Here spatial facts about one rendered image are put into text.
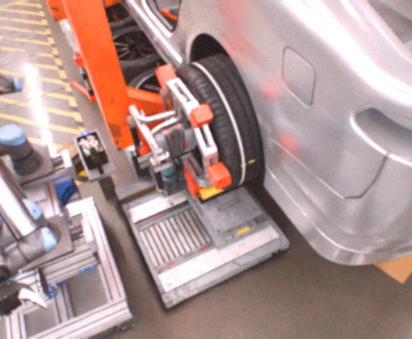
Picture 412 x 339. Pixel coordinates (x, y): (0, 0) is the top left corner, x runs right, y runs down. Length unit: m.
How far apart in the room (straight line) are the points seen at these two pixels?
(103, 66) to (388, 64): 1.46
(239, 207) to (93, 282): 0.96
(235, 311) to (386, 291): 0.87
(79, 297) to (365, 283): 1.62
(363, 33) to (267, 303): 1.68
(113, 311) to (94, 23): 1.45
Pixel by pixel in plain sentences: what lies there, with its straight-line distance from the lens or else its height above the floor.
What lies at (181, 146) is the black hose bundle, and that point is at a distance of 1.75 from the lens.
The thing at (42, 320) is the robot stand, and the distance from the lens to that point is 2.39.
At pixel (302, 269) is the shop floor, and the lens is 2.52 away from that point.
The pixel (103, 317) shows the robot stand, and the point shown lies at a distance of 2.26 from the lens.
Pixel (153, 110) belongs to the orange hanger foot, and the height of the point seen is 0.71.
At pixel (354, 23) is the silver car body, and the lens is 1.16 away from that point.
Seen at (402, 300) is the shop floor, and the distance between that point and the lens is 2.57.
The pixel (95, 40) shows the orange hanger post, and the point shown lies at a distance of 2.08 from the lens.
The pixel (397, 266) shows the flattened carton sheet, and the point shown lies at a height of 0.01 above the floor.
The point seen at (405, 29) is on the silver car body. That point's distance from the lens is 2.53.
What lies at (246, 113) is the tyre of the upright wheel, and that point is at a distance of 1.75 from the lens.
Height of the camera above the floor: 2.22
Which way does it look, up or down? 48 degrees down
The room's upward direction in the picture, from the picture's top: 7 degrees counter-clockwise
